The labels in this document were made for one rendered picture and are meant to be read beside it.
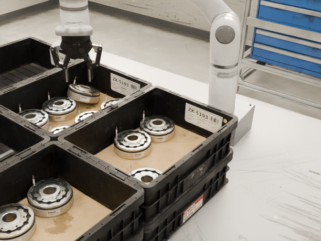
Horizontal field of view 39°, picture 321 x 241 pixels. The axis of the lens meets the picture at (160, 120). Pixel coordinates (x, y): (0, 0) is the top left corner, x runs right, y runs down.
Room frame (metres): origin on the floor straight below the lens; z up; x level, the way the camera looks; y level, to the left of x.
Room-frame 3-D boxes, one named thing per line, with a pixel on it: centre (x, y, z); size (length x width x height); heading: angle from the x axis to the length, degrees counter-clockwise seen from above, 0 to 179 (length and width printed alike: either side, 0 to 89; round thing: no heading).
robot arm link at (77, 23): (1.09, 0.23, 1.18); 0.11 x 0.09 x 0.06; 8
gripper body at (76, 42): (1.11, 0.23, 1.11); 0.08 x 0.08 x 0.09
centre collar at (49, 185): (0.79, 0.25, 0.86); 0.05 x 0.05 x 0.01
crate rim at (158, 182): (0.98, 0.02, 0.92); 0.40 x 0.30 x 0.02; 143
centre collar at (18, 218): (0.70, 0.31, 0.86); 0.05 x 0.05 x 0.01
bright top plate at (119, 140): (1.03, 0.07, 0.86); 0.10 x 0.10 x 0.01
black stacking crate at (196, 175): (0.98, 0.02, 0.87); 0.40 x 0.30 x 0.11; 143
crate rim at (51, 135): (1.16, 0.26, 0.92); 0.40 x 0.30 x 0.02; 143
